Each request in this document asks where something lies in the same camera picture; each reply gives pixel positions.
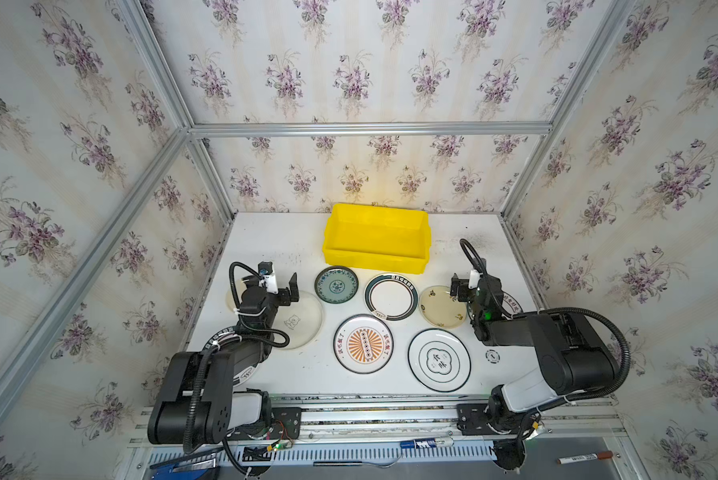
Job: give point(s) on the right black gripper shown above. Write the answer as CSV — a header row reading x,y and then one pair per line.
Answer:
x,y
464,292

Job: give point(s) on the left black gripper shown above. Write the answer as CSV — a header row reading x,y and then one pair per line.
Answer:
x,y
283,294

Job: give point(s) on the cream floral plate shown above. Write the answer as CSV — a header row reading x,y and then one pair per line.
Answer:
x,y
440,309

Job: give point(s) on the white plate teal lettered rim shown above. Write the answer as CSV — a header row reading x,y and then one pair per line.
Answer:
x,y
511,305

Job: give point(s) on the white plate black cloud outline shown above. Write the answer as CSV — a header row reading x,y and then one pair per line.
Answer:
x,y
439,360

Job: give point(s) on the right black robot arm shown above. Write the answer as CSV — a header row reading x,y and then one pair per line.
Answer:
x,y
580,353

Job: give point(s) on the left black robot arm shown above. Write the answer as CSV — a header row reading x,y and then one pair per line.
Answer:
x,y
195,403

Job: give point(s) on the yellow plastic bin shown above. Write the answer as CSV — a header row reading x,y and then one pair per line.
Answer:
x,y
378,238

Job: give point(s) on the plain white large plate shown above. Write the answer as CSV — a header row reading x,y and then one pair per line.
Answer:
x,y
301,321

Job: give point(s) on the small green patterned plate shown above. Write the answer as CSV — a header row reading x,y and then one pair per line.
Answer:
x,y
336,285

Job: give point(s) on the small cream plate dark spot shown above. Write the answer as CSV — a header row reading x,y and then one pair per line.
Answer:
x,y
229,299

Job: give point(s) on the white plate dark green rim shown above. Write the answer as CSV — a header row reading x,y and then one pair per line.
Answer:
x,y
391,297

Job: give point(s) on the white plate orange sunburst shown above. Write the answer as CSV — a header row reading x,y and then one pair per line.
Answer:
x,y
363,344

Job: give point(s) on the white plate teal red rim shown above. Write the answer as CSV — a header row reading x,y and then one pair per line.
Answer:
x,y
227,338

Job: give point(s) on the blue white marker pen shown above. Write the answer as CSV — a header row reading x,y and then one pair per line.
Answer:
x,y
427,443

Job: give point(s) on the red white marker pen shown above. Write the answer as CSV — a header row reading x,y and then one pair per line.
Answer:
x,y
596,456

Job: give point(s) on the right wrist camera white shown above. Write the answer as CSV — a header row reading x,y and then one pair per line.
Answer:
x,y
474,279

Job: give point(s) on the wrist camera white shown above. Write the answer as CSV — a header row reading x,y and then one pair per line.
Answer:
x,y
267,275
474,279

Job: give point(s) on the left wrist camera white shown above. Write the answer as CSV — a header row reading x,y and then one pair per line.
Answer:
x,y
267,275

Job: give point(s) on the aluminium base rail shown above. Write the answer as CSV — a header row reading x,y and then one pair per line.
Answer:
x,y
333,431

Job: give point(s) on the aluminium cage frame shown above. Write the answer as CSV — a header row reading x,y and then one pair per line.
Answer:
x,y
23,362

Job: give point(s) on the blue tool under rail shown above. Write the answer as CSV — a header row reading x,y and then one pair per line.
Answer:
x,y
203,465

